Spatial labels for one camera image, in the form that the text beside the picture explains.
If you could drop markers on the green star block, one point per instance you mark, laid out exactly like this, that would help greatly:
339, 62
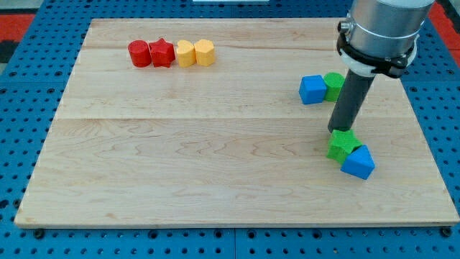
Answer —
342, 144

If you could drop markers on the blue triangle block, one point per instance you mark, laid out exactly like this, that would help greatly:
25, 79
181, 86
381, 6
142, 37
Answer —
359, 163

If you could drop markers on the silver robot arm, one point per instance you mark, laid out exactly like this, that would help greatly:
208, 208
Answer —
380, 36

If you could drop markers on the wooden board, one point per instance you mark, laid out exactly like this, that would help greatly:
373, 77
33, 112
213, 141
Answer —
226, 145

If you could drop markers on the yellow hexagon block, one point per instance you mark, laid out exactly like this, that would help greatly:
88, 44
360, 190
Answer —
204, 52

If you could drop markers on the yellow heart block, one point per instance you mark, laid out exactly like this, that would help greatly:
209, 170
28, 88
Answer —
186, 54

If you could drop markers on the blue cube block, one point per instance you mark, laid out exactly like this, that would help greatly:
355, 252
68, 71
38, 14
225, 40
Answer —
312, 89

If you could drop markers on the red star block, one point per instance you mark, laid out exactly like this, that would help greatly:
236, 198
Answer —
162, 53

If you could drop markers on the green cylinder block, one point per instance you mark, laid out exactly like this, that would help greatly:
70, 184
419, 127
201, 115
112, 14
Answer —
334, 82

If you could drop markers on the red cylinder block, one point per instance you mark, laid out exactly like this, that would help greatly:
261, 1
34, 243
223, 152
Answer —
139, 53

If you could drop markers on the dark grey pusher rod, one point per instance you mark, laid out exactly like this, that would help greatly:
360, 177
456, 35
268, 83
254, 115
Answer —
349, 102

